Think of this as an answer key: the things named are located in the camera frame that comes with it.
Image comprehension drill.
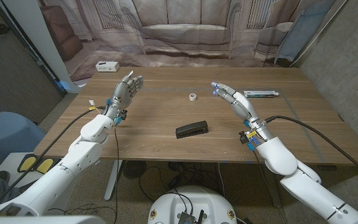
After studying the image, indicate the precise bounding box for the white power box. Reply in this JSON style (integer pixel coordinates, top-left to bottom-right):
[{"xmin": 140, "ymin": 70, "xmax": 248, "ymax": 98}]
[{"xmin": 95, "ymin": 61, "xmax": 121, "ymax": 73}]

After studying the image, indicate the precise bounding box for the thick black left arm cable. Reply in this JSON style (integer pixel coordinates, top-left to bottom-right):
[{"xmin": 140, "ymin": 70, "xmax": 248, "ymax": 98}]
[{"xmin": 0, "ymin": 106, "xmax": 107, "ymax": 208}]

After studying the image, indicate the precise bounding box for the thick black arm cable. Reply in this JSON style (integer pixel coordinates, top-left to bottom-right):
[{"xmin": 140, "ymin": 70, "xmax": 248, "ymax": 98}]
[
  {"xmin": 264, "ymin": 115, "xmax": 358, "ymax": 184},
  {"xmin": 0, "ymin": 106, "xmax": 107, "ymax": 208}
]

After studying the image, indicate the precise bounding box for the thin black left wrist cable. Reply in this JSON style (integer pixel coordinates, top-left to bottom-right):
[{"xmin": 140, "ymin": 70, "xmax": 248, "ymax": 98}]
[{"xmin": 113, "ymin": 123, "xmax": 120, "ymax": 224}]

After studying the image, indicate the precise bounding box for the white table leg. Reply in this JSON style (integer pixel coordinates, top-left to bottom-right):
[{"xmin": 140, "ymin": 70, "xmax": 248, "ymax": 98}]
[{"xmin": 104, "ymin": 160, "xmax": 124, "ymax": 202}]

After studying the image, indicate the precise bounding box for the printed sofa backdrop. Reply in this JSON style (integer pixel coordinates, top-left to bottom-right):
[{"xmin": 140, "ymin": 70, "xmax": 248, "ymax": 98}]
[{"xmin": 37, "ymin": 0, "xmax": 347, "ymax": 86}]

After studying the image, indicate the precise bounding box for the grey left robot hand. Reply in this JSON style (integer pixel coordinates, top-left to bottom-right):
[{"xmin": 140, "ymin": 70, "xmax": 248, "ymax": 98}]
[{"xmin": 104, "ymin": 70, "xmax": 144, "ymax": 124}]

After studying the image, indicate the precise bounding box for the white toothpaste tube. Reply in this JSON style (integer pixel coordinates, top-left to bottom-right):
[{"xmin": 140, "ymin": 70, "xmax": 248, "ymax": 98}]
[{"xmin": 243, "ymin": 90, "xmax": 280, "ymax": 98}]

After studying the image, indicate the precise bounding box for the black looped floor cable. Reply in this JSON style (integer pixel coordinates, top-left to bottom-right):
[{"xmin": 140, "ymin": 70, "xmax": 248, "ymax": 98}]
[{"xmin": 137, "ymin": 166, "xmax": 195, "ymax": 215}]

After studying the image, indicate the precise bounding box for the black torso electronics module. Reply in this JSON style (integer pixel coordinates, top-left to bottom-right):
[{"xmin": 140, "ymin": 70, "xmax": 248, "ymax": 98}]
[{"xmin": 177, "ymin": 210, "xmax": 205, "ymax": 224}]

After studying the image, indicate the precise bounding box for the blue grey stool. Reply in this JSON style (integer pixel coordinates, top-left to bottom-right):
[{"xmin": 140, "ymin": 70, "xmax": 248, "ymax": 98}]
[{"xmin": 0, "ymin": 111, "xmax": 46, "ymax": 170}]

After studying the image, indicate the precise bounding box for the yellow foot pedal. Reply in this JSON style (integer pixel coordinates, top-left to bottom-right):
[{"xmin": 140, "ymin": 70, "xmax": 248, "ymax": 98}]
[
  {"xmin": 35, "ymin": 157, "xmax": 55, "ymax": 175},
  {"xmin": 17, "ymin": 155, "xmax": 39, "ymax": 173}
]

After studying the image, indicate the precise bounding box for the round black floor fan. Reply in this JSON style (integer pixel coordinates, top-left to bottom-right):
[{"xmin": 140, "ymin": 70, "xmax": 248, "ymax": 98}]
[{"xmin": 122, "ymin": 160, "xmax": 148, "ymax": 180}]

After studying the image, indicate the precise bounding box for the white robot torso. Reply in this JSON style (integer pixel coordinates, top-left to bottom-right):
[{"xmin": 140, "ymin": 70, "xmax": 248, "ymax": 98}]
[{"xmin": 147, "ymin": 185, "xmax": 238, "ymax": 224}]

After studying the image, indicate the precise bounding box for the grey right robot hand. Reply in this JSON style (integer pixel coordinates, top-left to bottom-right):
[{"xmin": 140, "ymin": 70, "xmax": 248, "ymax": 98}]
[{"xmin": 211, "ymin": 82, "xmax": 273, "ymax": 144}]

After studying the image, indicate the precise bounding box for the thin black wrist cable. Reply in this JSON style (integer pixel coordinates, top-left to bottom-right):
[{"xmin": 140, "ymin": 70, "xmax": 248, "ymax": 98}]
[
  {"xmin": 113, "ymin": 123, "xmax": 120, "ymax": 224},
  {"xmin": 252, "ymin": 148, "xmax": 288, "ymax": 224}
]

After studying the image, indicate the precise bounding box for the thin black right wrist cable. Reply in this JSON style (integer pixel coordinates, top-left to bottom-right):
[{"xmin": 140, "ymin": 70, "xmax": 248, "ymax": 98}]
[{"xmin": 252, "ymin": 148, "xmax": 288, "ymax": 224}]

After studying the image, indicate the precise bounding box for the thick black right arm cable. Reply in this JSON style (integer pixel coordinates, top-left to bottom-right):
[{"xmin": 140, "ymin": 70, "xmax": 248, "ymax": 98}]
[{"xmin": 264, "ymin": 115, "xmax": 358, "ymax": 184}]

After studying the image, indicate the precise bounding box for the grey table leg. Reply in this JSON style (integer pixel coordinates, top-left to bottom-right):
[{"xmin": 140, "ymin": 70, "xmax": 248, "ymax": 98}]
[{"xmin": 261, "ymin": 163, "xmax": 283, "ymax": 208}]

